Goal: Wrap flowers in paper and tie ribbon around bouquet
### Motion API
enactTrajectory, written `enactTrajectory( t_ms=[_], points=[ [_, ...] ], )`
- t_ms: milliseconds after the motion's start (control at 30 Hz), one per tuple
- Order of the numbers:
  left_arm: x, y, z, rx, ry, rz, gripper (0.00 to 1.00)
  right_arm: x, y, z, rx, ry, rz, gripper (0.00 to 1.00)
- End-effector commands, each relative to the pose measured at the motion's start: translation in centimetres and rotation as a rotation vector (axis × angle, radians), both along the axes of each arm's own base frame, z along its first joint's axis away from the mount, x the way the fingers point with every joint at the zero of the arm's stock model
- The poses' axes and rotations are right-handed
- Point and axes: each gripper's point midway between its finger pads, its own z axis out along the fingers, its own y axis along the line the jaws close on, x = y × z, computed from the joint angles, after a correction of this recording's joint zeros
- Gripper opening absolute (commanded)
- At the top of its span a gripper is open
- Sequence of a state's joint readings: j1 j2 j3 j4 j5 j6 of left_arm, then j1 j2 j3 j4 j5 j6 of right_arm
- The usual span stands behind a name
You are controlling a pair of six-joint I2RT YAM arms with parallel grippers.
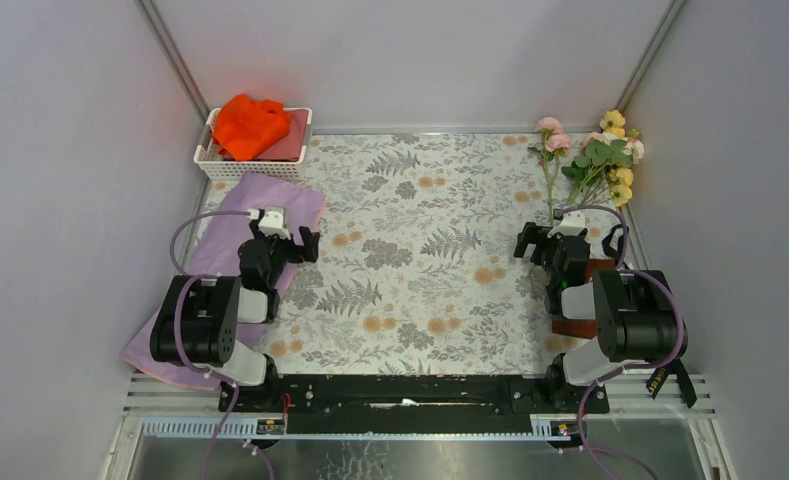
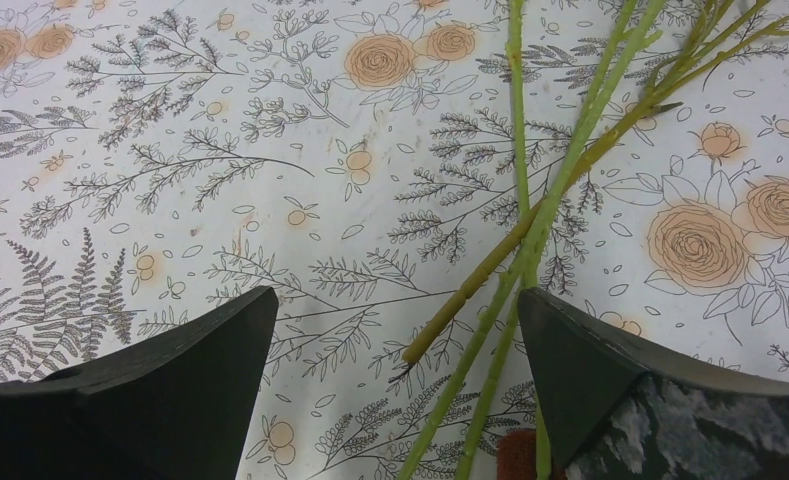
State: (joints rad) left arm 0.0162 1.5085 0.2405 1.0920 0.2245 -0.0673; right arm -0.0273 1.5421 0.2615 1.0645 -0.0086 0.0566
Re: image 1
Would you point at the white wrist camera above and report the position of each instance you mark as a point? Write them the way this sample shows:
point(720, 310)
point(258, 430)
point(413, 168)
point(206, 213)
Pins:
point(572, 223)
point(269, 222)

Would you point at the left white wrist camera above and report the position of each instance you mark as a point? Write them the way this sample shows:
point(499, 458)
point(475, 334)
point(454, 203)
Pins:
point(269, 222)

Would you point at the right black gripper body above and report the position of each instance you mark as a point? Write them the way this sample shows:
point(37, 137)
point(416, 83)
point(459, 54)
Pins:
point(549, 247)

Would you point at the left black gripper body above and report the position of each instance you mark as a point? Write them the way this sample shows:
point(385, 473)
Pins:
point(283, 249)

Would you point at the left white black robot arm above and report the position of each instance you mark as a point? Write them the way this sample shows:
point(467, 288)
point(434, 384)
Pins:
point(196, 326)

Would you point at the black mounting base rail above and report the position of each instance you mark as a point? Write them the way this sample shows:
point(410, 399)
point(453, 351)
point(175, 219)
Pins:
point(398, 404)

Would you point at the brown leather pad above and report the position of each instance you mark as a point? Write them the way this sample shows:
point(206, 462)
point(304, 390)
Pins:
point(582, 328)

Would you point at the floral patterned table mat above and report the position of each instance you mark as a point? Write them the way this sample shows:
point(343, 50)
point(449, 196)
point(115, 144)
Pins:
point(416, 273)

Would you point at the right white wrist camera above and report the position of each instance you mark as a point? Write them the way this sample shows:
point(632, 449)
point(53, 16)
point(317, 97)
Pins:
point(572, 223)

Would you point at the dark red folded paper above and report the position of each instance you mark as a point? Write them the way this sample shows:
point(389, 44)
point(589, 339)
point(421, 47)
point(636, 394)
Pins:
point(288, 148)

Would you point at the orange cloth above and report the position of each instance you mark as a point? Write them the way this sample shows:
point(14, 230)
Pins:
point(244, 128)

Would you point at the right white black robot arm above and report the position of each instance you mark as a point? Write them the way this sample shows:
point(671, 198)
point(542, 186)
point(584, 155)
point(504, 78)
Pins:
point(632, 313)

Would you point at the white plastic basket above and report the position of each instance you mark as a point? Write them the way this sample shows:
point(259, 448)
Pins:
point(208, 158)

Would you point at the yellow fake flower bunch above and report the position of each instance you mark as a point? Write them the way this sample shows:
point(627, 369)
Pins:
point(603, 168)

